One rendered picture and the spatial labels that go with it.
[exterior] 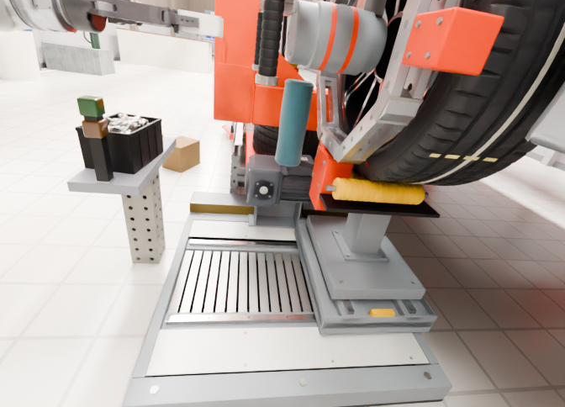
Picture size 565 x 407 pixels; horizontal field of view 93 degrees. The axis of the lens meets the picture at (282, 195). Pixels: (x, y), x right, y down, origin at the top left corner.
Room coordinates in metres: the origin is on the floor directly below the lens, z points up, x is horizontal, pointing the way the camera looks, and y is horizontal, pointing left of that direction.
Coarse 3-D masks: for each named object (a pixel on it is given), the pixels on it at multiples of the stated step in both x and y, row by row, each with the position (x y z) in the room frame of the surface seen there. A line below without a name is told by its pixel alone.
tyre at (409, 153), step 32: (480, 0) 0.49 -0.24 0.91; (512, 0) 0.46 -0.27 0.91; (544, 0) 0.47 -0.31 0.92; (512, 32) 0.46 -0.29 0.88; (544, 32) 0.47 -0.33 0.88; (512, 64) 0.47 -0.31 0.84; (544, 64) 0.47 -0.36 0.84; (448, 96) 0.48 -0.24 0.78; (480, 96) 0.47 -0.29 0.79; (512, 96) 0.48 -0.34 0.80; (544, 96) 0.48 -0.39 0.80; (416, 128) 0.53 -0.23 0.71; (448, 128) 0.48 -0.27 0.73; (480, 128) 0.49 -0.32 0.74; (512, 128) 0.50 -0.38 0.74; (384, 160) 0.60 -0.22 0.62; (416, 160) 0.52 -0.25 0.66; (448, 160) 0.52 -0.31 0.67; (480, 160) 0.53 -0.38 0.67; (512, 160) 0.54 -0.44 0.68
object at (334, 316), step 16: (304, 224) 1.01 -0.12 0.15; (304, 240) 0.89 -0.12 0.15; (304, 256) 0.80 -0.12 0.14; (304, 272) 0.76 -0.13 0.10; (320, 272) 0.72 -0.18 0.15; (320, 288) 0.65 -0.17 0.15; (320, 304) 0.57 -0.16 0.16; (336, 304) 0.58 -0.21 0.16; (352, 304) 0.58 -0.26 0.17; (368, 304) 0.61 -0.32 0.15; (384, 304) 0.62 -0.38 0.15; (400, 304) 0.61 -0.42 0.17; (416, 304) 0.64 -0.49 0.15; (320, 320) 0.54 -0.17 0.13; (336, 320) 0.53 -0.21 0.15; (352, 320) 0.54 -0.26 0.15; (368, 320) 0.54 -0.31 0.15; (384, 320) 0.55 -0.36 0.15; (400, 320) 0.56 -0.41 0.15; (416, 320) 0.57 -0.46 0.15; (432, 320) 0.58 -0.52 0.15
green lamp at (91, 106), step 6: (84, 96) 0.60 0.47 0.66; (90, 96) 0.61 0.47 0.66; (78, 102) 0.58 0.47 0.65; (84, 102) 0.58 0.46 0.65; (90, 102) 0.59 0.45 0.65; (96, 102) 0.59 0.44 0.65; (102, 102) 0.62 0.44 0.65; (78, 108) 0.58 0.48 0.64; (84, 108) 0.58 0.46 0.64; (90, 108) 0.59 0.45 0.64; (96, 108) 0.59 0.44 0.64; (102, 108) 0.61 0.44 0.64; (84, 114) 0.58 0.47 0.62; (90, 114) 0.59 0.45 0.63; (96, 114) 0.59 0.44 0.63; (102, 114) 0.61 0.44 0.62
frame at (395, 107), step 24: (336, 0) 0.97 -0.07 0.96; (408, 0) 0.53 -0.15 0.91; (432, 0) 0.54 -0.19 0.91; (456, 0) 0.51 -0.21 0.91; (408, 24) 0.51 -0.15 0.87; (336, 96) 0.95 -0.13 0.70; (384, 96) 0.51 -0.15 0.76; (408, 96) 0.51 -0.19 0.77; (336, 120) 0.88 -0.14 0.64; (384, 120) 0.51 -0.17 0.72; (408, 120) 0.52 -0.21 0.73; (336, 144) 0.69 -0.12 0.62; (360, 144) 0.58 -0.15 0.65
